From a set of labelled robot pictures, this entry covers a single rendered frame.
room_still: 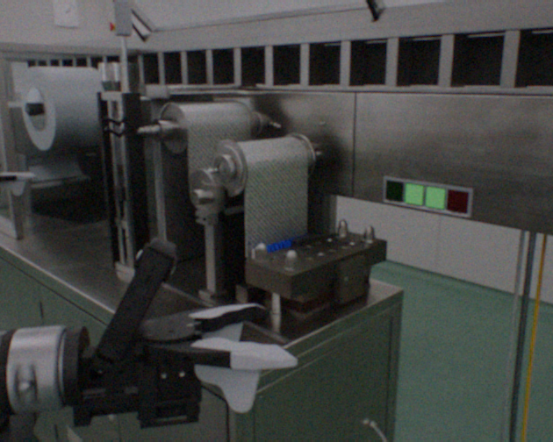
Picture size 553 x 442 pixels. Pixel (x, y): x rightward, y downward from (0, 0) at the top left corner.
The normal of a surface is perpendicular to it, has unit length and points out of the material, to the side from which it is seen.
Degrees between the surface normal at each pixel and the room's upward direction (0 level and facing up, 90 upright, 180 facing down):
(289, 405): 90
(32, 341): 24
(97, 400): 82
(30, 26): 90
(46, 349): 41
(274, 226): 90
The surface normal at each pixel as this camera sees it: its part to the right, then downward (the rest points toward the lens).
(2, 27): 0.71, 0.18
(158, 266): 0.15, 0.10
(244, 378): -0.38, 0.11
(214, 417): -0.70, 0.18
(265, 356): 0.15, -0.66
